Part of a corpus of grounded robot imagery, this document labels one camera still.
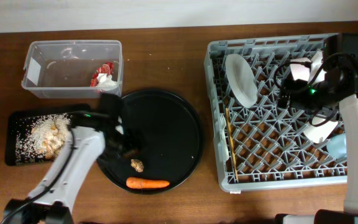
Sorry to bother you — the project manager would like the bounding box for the white plastic fork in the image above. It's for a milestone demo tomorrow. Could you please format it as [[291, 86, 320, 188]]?
[[219, 113, 229, 162]]

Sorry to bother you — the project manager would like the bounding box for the round black tray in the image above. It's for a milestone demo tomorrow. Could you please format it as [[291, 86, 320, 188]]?
[[97, 89, 204, 195]]

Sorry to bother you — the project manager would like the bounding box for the brown walnut piece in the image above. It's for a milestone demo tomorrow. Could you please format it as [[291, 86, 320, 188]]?
[[131, 159, 144, 172]]

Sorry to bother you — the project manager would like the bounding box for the cream paper cup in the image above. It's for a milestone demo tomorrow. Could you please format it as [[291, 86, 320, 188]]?
[[303, 121, 339, 144]]

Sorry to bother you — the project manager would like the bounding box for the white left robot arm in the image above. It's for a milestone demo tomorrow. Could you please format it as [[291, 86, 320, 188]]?
[[2, 93, 140, 223]]

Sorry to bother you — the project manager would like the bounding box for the wooden chopstick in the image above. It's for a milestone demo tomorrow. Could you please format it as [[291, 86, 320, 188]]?
[[225, 108, 239, 182]]

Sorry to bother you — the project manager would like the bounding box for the light blue plastic cup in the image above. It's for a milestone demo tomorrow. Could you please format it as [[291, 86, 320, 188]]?
[[326, 133, 347, 159]]

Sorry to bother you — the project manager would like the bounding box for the grey dishwasher rack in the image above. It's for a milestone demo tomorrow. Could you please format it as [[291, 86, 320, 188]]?
[[204, 34, 347, 194]]

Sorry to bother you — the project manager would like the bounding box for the rice and shell scraps pile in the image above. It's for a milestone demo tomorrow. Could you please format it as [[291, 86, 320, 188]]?
[[21, 114, 71, 161]]

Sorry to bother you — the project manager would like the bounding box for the orange carrot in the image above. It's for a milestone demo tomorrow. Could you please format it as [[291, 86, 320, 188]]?
[[126, 177, 170, 189]]

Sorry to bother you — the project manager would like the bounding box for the pink bowl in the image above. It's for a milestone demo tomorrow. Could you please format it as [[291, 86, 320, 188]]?
[[290, 58, 311, 81]]

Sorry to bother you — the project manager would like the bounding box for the black rectangular tray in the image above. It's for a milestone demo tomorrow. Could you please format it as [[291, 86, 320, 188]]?
[[4, 103, 91, 166]]

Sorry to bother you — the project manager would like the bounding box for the clear plastic bin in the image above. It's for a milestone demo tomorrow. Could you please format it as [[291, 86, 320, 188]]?
[[21, 40, 124, 98]]

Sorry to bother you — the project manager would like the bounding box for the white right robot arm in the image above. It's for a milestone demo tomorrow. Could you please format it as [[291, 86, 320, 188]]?
[[275, 33, 358, 223]]

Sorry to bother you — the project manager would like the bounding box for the grey plate with food scraps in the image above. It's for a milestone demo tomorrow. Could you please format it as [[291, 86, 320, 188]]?
[[225, 54, 258, 108]]

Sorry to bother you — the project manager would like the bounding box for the red and white wrapper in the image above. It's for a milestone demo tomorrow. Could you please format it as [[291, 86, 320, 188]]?
[[90, 62, 117, 91]]

